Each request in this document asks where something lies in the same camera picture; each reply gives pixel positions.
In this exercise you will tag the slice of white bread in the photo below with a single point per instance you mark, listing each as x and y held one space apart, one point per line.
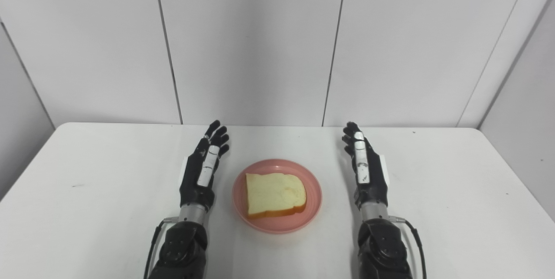
273 194

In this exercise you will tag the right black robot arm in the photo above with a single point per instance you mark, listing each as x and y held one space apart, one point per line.
383 248

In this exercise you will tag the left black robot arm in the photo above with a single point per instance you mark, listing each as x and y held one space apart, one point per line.
182 248

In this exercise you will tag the pink round plate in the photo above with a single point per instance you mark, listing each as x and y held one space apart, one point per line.
312 196

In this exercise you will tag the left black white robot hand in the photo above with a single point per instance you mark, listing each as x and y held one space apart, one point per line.
204 170

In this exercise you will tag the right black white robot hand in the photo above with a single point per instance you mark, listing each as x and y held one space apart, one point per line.
366 170

